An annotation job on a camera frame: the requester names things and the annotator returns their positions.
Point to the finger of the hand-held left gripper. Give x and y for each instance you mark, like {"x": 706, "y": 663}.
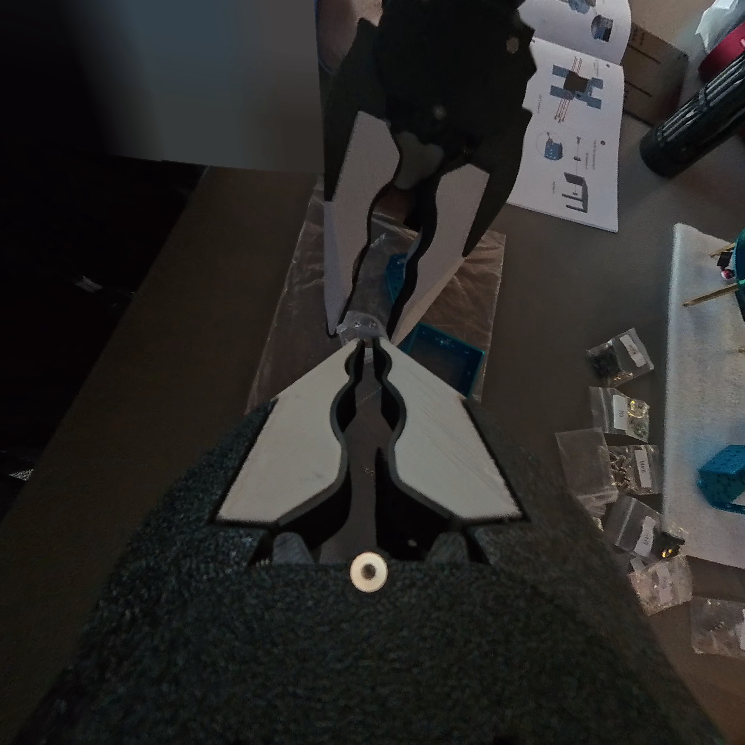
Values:
{"x": 451, "y": 221}
{"x": 355, "y": 192}

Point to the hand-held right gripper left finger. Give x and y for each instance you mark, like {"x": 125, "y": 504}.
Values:
{"x": 285, "y": 460}

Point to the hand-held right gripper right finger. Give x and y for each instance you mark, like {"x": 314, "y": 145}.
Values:
{"x": 448, "y": 460}

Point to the large clear plastic bag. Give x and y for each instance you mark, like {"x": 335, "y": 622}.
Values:
{"x": 477, "y": 291}

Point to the dark grey desk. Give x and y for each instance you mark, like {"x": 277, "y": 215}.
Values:
{"x": 553, "y": 279}

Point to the pile of small hardware bags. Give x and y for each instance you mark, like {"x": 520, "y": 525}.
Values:
{"x": 582, "y": 460}

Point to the assembly instruction manual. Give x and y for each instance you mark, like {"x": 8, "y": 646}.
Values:
{"x": 582, "y": 145}

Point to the brown cardboard box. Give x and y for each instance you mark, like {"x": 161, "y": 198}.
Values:
{"x": 657, "y": 75}

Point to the black ribbed cylinder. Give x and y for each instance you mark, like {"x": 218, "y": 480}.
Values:
{"x": 687, "y": 128}

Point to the white foam sheet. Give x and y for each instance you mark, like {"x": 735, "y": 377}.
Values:
{"x": 698, "y": 378}

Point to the brass standoff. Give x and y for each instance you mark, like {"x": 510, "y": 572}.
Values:
{"x": 707, "y": 298}

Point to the white plastic wrap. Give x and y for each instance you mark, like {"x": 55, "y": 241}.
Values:
{"x": 721, "y": 17}

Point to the red round object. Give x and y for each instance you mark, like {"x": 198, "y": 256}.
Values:
{"x": 727, "y": 55}

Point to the teal robot assembly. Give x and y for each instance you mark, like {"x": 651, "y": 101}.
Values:
{"x": 739, "y": 273}

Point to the teal metal U bracket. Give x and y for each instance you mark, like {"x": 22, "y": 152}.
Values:
{"x": 472, "y": 375}

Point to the teal metal bracket block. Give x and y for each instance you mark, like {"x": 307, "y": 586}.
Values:
{"x": 724, "y": 477}

